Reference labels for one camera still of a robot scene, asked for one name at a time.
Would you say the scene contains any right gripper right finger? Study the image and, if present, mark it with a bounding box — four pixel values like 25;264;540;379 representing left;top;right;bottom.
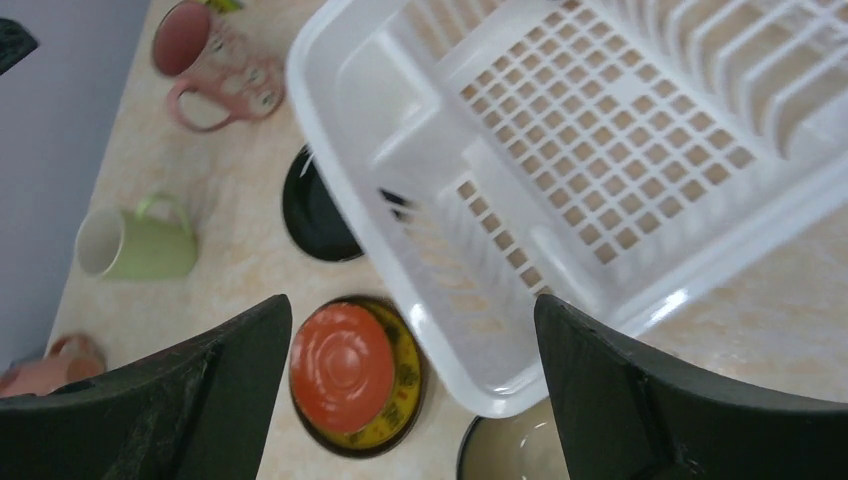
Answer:
534;294;847;479

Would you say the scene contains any red bowl yellow rim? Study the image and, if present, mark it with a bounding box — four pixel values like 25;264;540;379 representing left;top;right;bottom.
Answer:
289;295;428;459

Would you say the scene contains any black small plate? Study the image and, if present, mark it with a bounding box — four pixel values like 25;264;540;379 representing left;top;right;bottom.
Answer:
281;144;363;262

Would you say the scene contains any light green mug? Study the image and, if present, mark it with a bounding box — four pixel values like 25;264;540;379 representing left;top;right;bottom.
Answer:
74;193;199;281

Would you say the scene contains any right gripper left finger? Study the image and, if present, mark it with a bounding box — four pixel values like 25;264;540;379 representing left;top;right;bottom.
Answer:
1;294;292;479

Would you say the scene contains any pink glass mug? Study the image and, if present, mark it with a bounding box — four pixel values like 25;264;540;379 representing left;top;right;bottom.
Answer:
151;1;286;133

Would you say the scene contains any orange dotted mug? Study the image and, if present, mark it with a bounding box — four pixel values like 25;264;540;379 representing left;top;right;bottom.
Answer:
1;333;107;398

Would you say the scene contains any white plastic dish rack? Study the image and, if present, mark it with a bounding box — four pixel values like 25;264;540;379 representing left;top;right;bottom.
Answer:
287;1;847;418

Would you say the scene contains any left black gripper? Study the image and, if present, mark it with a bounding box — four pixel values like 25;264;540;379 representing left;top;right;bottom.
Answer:
0;18;39;75

